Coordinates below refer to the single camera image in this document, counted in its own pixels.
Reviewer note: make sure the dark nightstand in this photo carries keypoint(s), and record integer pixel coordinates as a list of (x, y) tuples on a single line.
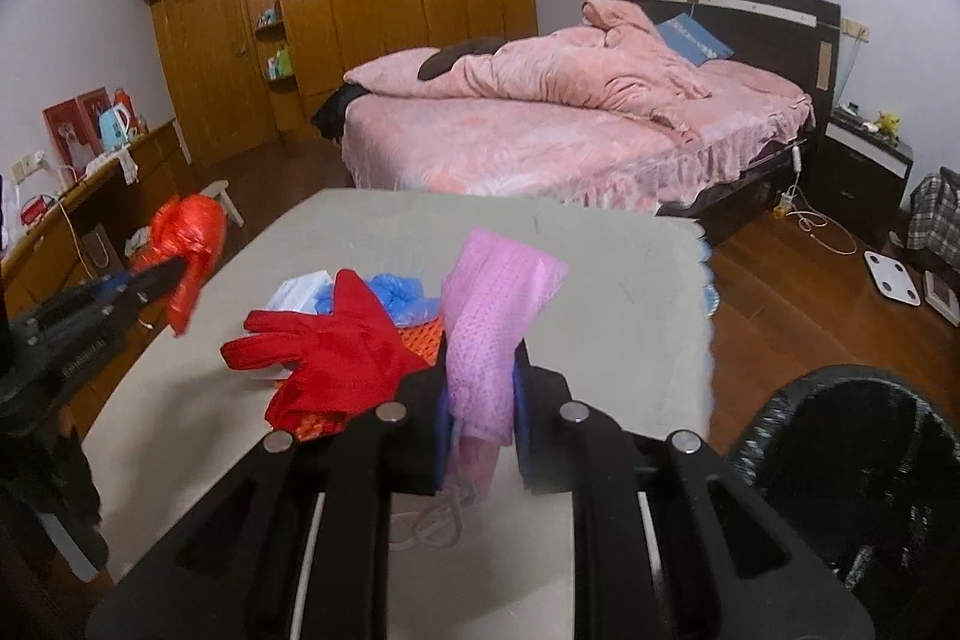
[(859, 177)]

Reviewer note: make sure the black lined trash bin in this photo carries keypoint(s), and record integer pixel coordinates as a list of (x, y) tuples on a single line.
[(866, 471)]

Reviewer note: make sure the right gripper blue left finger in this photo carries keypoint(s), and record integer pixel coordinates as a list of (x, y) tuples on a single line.
[(441, 420)]

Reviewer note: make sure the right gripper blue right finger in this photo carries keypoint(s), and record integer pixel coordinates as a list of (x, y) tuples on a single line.
[(520, 374)]

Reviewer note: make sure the blue electric kettle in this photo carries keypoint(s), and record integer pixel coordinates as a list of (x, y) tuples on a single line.
[(117, 127)]

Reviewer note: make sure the plaid shirt on chair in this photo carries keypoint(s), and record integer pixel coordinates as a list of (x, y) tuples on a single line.
[(935, 217)]

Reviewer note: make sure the blue pillow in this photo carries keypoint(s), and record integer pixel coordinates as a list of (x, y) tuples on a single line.
[(685, 36)]

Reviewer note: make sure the small white stool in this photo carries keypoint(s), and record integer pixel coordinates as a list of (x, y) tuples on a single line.
[(218, 192)]

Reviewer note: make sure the wooden side desk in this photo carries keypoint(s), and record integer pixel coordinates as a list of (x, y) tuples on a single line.
[(85, 233)]

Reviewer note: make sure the white bathroom scale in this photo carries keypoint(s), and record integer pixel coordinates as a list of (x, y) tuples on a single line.
[(892, 279)]

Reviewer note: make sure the blue plastic bag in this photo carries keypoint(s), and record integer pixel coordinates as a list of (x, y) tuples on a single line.
[(379, 299)]

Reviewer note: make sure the pink crumpled duvet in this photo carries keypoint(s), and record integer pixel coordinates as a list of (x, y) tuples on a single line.
[(615, 60)]

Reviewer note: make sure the yellow plush toy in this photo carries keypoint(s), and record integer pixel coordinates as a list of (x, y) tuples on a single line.
[(887, 125)]

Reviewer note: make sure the pink bed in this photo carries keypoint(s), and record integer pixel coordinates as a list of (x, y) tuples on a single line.
[(494, 148)]

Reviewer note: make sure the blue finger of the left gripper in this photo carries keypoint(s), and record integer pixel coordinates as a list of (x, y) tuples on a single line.
[(128, 286), (158, 281)]

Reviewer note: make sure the red glove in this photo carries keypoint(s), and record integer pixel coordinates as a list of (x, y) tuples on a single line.
[(338, 369)]

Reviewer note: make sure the red plastic bag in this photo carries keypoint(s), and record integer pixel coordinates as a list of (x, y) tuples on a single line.
[(192, 229)]

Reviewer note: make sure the book on floor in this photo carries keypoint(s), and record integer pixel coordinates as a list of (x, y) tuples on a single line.
[(940, 297)]

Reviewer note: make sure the white medicine box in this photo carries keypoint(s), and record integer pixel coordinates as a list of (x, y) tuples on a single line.
[(300, 294)]

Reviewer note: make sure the dark wooden headboard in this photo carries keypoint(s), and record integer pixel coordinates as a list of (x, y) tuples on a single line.
[(797, 39)]

